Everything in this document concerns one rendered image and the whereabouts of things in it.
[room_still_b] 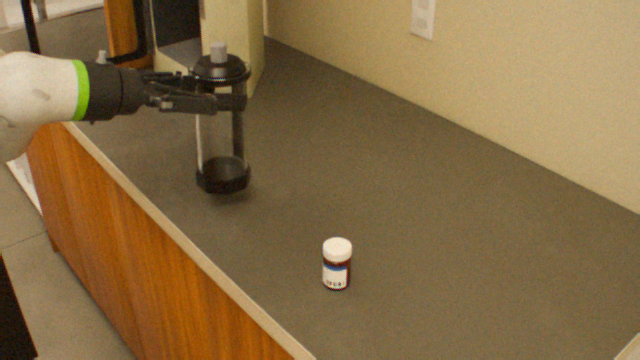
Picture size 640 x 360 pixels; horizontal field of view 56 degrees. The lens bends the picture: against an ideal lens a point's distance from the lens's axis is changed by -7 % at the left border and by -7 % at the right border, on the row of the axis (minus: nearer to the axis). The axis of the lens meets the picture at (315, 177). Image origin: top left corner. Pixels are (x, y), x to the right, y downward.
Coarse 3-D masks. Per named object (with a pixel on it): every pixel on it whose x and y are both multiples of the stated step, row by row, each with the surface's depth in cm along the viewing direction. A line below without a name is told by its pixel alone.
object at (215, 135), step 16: (192, 64) 110; (208, 80) 104; (224, 80) 104; (224, 112) 108; (240, 112) 110; (208, 128) 110; (224, 128) 110; (240, 128) 112; (208, 144) 111; (224, 144) 111; (240, 144) 113; (208, 160) 113; (224, 160) 113; (240, 160) 115; (208, 176) 115; (224, 176) 114
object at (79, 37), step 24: (48, 0) 148; (72, 0) 151; (96, 0) 154; (120, 0) 158; (48, 24) 151; (72, 24) 154; (96, 24) 157; (120, 24) 161; (48, 48) 153; (72, 48) 157; (96, 48) 160; (120, 48) 164
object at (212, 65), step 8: (216, 48) 105; (224, 48) 106; (208, 56) 109; (216, 56) 106; (224, 56) 107; (232, 56) 110; (200, 64) 106; (208, 64) 106; (216, 64) 106; (224, 64) 106; (232, 64) 106; (240, 64) 107; (200, 72) 106; (208, 72) 105; (216, 72) 105; (224, 72) 105; (232, 72) 106; (240, 72) 107
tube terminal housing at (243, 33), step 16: (208, 0) 139; (224, 0) 142; (240, 0) 144; (256, 0) 157; (208, 16) 141; (224, 16) 144; (240, 16) 146; (256, 16) 159; (208, 32) 143; (224, 32) 145; (240, 32) 148; (256, 32) 160; (208, 48) 145; (240, 48) 150; (256, 48) 161; (160, 64) 169; (176, 64) 161; (256, 64) 163; (256, 80) 164
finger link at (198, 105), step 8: (168, 96) 97; (176, 96) 98; (176, 104) 98; (184, 104) 99; (192, 104) 99; (200, 104) 100; (208, 104) 101; (216, 104) 101; (184, 112) 99; (192, 112) 100; (200, 112) 101; (208, 112) 101; (216, 112) 102
